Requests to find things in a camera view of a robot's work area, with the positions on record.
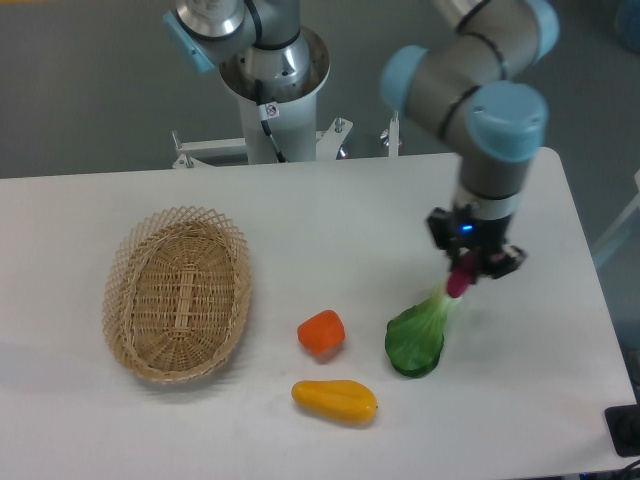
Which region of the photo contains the woven wicker basket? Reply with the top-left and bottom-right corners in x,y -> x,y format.
102,206 -> 252,384

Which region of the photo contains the orange bell pepper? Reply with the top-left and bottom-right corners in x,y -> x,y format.
297,310 -> 346,355

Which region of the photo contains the green bok choy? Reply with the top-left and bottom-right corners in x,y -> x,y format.
384,282 -> 460,379

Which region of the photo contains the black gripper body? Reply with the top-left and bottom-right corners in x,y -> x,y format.
427,205 -> 511,252

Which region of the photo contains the yellow papaya fruit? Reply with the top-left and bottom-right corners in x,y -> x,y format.
291,380 -> 378,424

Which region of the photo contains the purple sweet potato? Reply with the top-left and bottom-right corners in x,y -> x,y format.
446,252 -> 476,298

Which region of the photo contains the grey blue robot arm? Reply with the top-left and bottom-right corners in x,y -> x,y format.
163,1 -> 559,297

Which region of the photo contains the black cable on pedestal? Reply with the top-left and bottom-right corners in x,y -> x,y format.
253,78 -> 288,164

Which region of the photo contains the white metal base frame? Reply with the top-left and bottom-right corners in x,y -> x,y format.
171,110 -> 403,170

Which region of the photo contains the black device at table edge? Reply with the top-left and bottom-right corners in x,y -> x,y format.
604,404 -> 639,458

